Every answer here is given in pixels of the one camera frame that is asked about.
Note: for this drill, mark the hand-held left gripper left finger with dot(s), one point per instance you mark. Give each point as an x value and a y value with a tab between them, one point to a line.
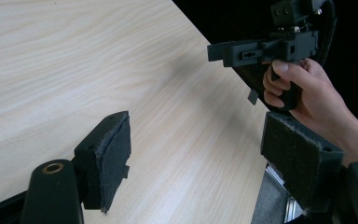
105	155

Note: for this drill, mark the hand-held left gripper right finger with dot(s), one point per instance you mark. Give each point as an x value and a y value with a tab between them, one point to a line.
298	158

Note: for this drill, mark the black table edge tab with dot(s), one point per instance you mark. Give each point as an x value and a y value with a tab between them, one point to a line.
253	97

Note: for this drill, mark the aluminium frame rail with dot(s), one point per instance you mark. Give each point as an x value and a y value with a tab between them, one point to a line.
293	209

